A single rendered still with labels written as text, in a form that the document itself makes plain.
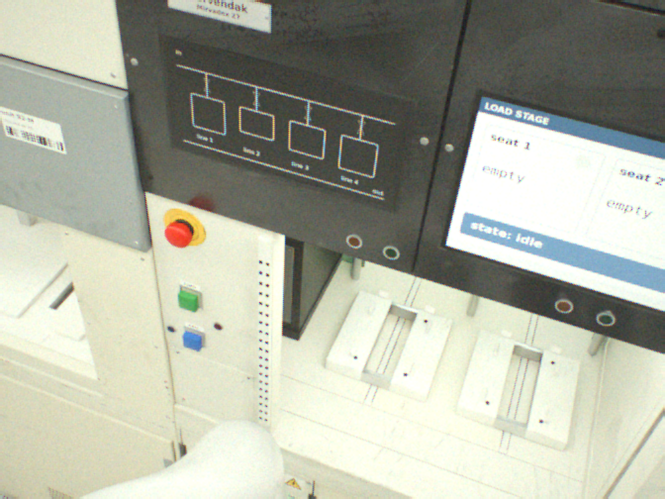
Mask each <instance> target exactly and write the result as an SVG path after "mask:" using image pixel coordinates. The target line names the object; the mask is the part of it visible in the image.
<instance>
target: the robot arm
mask: <svg viewBox="0 0 665 499"><path fill-rule="evenodd" d="M78 499H287V497H286V484H285V472H284V464H283V458H282V454H281V450H280V448H279V446H278V444H277V443H276V441H275V439H274V438H273V437H272V435H271V434H270V433H269V432H268V431H267V430H266V429H265V428H263V427H262V426H260V425H259V424H257V423H255V422H252V421H250V420H244V419H233V420H228V421H225V422H223V423H221V424H219V425H217V426H216V427H214V428H213V429H211V430H210V431H209V432H208V433H206V434H205V435H204V436H203V437H202V438H201V439H200V441H199V442H198V443H197V444H196V445H195V446H194V447H192V449H191V450H190V451H189V452H188V453H187V454H185V455H184V456H183V457H182V458H181V459H179V460H178V461H176V462H175V463H173V464H172V465H170V466H168V467H166V468H164V469H163V470H161V471H159V472H157V473H154V474H151V475H149V476H146V477H142V478H138V479H134V480H130V481H126V482H123V483H119V484H115V485H112V486H108V487H105V488H103V489H100V490H97V491H94V492H92V493H89V494H87V495H85V496H82V497H80V498H78Z"/></svg>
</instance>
